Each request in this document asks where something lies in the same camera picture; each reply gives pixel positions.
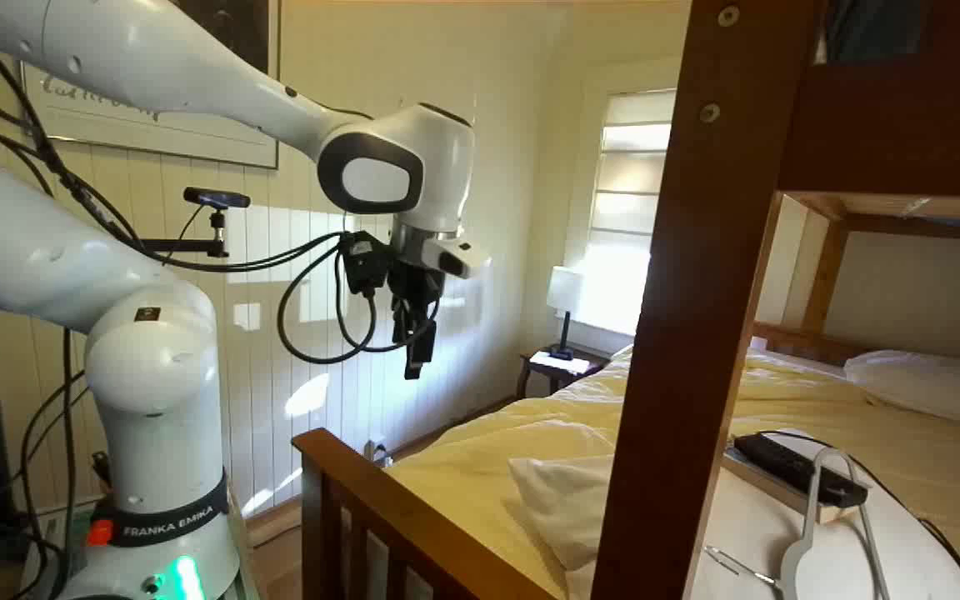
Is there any framed wall picture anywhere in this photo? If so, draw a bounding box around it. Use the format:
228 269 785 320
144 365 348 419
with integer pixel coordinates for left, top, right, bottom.
16 0 283 174

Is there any small white pillow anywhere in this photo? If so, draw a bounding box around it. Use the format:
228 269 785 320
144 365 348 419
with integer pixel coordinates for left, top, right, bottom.
844 345 960 439

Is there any thin black cord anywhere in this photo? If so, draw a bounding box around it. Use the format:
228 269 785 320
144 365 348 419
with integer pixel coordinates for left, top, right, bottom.
756 429 960 600

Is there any dark teal cloth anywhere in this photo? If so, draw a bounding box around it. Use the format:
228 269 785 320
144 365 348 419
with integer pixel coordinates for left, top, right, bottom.
823 0 925 63

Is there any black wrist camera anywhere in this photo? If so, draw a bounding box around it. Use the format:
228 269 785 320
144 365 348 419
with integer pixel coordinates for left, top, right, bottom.
341 225 397 299

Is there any pale yellow comforter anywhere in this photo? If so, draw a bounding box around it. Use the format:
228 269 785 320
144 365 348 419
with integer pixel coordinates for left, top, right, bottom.
389 343 960 600

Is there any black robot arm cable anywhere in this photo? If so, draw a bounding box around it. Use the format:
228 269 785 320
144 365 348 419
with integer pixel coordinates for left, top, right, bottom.
0 29 406 365

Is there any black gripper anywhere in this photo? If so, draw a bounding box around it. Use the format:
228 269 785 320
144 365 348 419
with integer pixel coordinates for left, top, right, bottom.
389 255 445 382

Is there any black remote control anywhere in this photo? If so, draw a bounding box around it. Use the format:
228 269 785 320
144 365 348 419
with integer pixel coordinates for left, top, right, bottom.
728 429 868 511

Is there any white roller window blind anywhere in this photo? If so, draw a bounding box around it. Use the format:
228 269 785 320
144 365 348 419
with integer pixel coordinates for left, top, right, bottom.
583 87 675 335

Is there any small thin metal item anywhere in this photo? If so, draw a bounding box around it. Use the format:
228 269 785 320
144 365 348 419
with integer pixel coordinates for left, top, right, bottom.
706 544 783 592

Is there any dark wooden nightstand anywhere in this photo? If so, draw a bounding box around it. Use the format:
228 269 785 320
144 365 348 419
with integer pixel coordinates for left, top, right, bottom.
517 345 611 399

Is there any brown wooden bunk bed frame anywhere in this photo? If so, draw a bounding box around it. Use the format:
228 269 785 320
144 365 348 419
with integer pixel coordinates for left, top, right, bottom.
291 0 960 600

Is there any white paper sheet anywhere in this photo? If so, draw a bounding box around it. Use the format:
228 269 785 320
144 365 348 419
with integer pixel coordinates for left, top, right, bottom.
528 351 592 377

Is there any black floor cable bundle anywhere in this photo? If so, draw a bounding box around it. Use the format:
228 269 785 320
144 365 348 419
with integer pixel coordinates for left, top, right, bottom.
0 329 101 600

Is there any orange cable clip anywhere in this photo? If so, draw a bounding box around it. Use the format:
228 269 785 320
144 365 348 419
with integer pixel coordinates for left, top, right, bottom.
79 517 118 551

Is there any black stereo camera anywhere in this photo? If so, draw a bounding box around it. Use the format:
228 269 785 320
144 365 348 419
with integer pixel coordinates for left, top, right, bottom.
179 182 253 213

